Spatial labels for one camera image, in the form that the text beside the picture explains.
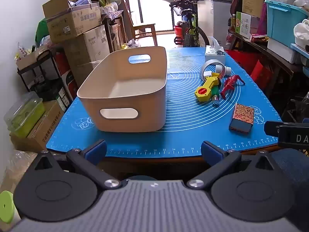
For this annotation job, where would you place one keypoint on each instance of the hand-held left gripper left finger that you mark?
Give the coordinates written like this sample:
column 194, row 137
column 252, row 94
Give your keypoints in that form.
column 96, row 149

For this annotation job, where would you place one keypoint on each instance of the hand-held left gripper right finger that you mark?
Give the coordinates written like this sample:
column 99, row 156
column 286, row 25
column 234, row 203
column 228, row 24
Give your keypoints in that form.
column 212, row 150

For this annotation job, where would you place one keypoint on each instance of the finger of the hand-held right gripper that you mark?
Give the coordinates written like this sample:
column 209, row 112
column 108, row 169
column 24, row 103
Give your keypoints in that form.
column 271, row 128

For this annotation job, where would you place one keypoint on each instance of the beige plastic storage bin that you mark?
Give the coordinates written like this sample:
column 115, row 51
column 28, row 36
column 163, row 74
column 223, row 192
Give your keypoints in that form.
column 125, row 94

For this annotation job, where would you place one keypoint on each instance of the red patterned small box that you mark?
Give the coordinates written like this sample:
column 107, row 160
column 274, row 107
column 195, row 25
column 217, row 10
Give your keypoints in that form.
column 242, row 118

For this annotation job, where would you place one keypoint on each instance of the person's blue trouser leg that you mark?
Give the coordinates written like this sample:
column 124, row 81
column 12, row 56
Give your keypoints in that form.
column 297, row 171

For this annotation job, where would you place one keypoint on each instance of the blue silicone baking mat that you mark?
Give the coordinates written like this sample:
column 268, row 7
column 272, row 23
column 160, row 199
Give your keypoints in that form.
column 183, row 116

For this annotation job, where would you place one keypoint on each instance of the green and silver cylinder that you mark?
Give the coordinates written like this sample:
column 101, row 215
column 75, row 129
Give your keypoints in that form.
column 216, row 95

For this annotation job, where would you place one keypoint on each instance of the low brown cardboard box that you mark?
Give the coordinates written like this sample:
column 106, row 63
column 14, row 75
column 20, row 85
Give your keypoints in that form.
column 45, row 128

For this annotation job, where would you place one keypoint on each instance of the red toy lobster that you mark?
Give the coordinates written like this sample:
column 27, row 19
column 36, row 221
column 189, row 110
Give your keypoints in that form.
column 229, row 85

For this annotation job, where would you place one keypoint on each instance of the red paper bags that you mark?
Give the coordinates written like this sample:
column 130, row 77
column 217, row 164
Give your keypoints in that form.
column 256, row 70

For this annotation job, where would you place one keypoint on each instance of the yellow toy gun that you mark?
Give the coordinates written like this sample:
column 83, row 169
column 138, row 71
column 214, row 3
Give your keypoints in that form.
column 205, row 90

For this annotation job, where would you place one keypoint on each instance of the white pill bottle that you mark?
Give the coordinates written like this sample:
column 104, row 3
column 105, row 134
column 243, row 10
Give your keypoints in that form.
column 222, row 69

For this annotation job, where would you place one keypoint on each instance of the white plug charger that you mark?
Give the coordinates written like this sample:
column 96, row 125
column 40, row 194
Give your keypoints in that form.
column 208, row 73

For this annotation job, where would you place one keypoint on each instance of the white box under crate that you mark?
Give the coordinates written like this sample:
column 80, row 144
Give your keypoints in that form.
column 282, row 50

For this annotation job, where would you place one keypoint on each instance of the clear green lidded container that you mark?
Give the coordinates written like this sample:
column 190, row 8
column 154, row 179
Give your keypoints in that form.
column 24, row 116

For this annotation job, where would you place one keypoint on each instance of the dark long side table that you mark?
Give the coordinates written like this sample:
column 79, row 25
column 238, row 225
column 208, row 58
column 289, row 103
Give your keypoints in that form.
column 263, row 48

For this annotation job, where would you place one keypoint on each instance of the tape roll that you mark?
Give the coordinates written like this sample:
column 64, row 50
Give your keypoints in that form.
column 205, row 66

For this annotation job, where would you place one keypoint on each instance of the black metal rack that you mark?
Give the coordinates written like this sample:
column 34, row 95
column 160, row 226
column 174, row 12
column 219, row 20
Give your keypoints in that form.
column 45, row 82

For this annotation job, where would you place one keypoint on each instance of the floral tissue box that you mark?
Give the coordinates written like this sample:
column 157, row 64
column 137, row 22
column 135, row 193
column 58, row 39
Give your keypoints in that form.
column 214, row 53

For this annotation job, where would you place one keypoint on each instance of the large plain cardboard box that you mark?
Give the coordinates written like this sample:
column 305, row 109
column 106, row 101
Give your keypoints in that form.
column 89, row 46

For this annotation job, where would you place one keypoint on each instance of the teal plastic storage crate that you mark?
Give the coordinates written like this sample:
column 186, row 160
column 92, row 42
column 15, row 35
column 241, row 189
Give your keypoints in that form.
column 284, row 24

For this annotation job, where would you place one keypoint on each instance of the green and white carton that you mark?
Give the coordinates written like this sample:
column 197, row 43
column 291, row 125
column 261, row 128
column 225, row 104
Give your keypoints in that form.
column 246, row 25

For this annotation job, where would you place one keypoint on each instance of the green round lid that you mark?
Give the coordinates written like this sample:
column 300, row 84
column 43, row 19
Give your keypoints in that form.
column 6, row 206

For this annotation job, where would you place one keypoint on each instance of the yellow floor toy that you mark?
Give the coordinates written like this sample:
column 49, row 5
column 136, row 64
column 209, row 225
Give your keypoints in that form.
column 124, row 46

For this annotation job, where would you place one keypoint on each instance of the white plastic bag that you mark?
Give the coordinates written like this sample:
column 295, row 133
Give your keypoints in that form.
column 132, row 44

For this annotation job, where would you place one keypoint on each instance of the cooking oil bottle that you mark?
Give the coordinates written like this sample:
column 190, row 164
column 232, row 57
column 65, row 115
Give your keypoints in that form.
column 233, row 23

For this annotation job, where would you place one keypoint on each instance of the green bicycle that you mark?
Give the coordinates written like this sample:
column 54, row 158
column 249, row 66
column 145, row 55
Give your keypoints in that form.
column 190, row 36

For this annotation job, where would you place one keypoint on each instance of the wooden chair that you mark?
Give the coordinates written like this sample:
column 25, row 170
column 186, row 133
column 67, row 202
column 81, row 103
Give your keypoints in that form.
column 144, row 29

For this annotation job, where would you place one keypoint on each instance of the open printed cardboard box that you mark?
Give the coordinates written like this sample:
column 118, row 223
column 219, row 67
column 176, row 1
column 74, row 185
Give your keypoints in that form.
column 72, row 21

